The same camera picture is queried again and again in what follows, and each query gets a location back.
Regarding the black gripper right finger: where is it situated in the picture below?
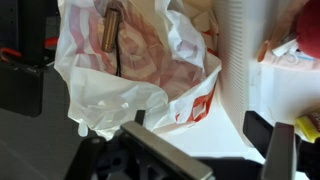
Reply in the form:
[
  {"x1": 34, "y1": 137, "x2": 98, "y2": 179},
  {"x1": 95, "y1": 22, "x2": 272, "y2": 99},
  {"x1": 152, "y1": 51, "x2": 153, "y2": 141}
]
[{"x1": 260, "y1": 123, "x2": 297, "y2": 180}]

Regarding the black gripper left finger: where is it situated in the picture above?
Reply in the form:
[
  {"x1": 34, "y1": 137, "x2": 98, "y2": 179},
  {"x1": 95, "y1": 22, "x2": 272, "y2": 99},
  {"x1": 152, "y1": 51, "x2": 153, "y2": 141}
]
[{"x1": 121, "y1": 121, "x2": 213, "y2": 180}]

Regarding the yellow green block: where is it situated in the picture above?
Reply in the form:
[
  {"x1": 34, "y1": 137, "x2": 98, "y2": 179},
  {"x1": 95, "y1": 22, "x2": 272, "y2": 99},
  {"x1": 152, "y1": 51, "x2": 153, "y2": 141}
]
[{"x1": 296, "y1": 110, "x2": 320, "y2": 143}]

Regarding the red plush ball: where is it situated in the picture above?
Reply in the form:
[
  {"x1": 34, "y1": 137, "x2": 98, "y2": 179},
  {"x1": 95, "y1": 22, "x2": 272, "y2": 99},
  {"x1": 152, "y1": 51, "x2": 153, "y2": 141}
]
[{"x1": 296, "y1": 0, "x2": 320, "y2": 59}]

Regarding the white plastic basket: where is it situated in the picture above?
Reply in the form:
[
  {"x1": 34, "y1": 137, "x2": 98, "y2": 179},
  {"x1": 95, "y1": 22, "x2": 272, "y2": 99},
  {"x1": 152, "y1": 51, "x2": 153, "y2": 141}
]
[{"x1": 212, "y1": 0, "x2": 320, "y2": 133}]

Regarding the white plastic shopping bag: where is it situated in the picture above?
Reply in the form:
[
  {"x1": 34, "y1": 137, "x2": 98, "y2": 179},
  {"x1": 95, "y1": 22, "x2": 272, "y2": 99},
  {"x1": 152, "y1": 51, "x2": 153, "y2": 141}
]
[{"x1": 54, "y1": 0, "x2": 221, "y2": 139}]

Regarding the round white table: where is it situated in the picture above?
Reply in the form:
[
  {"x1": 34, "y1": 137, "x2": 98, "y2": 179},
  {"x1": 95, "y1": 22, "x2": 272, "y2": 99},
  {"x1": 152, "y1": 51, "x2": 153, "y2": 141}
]
[{"x1": 153, "y1": 96, "x2": 320, "y2": 180}]

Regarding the black equipment stand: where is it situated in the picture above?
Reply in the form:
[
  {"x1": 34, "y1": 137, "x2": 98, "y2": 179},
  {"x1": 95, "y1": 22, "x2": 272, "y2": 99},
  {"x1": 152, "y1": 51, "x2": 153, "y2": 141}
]
[{"x1": 0, "y1": 0, "x2": 60, "y2": 117}]

